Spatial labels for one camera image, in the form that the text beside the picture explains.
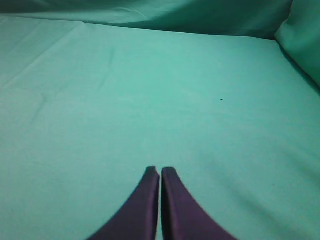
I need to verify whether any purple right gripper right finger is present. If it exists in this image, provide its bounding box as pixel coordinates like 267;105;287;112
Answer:
161;167;235;240

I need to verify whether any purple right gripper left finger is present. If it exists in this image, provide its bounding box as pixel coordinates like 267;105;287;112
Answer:
89;166;160;240

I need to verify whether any green cloth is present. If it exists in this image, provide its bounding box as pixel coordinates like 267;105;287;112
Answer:
0;0;320;240

